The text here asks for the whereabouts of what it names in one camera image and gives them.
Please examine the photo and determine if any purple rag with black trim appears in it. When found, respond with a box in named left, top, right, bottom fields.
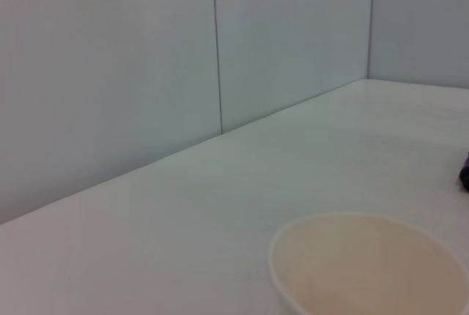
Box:
left=458, top=150, right=469, bottom=193

